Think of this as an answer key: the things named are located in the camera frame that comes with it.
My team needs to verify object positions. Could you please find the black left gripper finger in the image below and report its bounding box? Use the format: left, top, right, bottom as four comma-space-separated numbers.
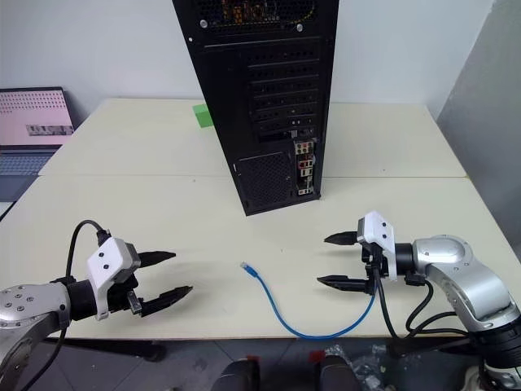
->
137, 251, 177, 270
141, 285, 194, 318

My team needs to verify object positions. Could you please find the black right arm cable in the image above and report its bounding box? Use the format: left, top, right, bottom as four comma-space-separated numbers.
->
372, 272, 473, 340

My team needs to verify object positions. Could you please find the blue ethernet cable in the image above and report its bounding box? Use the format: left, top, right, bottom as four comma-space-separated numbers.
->
239, 261, 378, 340

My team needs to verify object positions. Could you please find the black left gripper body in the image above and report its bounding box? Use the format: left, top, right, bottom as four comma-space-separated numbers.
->
103, 274, 145, 315

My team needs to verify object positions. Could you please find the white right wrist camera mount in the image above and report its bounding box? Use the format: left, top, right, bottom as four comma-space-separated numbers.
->
357, 211, 399, 282

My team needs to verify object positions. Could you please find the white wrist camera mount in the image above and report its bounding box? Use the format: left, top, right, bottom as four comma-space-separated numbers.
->
85, 237, 136, 321
357, 211, 399, 282

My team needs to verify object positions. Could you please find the black computer tower case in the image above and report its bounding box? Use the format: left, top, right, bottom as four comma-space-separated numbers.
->
170, 0, 340, 217

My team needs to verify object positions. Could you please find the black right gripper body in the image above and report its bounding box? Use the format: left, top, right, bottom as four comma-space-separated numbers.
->
360, 242, 387, 295

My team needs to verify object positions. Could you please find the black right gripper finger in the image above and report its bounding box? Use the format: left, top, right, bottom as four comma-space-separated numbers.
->
316, 275, 374, 295
323, 230, 359, 246

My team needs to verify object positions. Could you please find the open laptop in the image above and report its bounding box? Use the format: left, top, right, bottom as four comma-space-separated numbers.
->
0, 86, 77, 202

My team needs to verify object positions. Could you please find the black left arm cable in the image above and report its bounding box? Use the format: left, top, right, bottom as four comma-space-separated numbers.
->
11, 220, 112, 391

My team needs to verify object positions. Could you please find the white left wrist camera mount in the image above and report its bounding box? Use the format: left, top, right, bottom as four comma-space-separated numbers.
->
85, 237, 136, 321

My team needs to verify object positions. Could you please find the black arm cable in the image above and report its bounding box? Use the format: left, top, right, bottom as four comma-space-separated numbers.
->
11, 220, 112, 391
372, 272, 473, 340

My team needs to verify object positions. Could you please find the green block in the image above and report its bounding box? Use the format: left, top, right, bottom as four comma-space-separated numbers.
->
192, 103, 213, 130

